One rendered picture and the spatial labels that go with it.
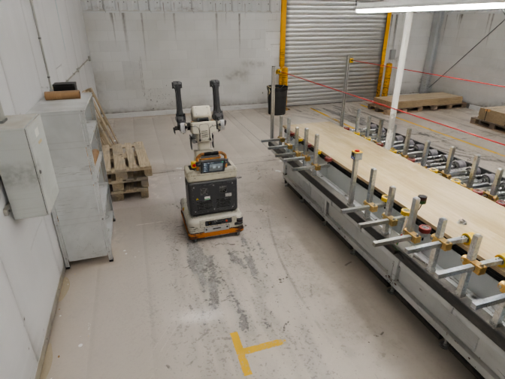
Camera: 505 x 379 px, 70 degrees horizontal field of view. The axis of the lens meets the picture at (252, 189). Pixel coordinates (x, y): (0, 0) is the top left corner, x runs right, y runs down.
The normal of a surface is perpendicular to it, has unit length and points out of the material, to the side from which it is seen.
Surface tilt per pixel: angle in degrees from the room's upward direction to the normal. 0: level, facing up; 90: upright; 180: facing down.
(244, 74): 90
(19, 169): 90
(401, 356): 0
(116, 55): 90
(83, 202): 90
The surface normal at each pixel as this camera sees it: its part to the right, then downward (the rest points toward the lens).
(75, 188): 0.30, 0.40
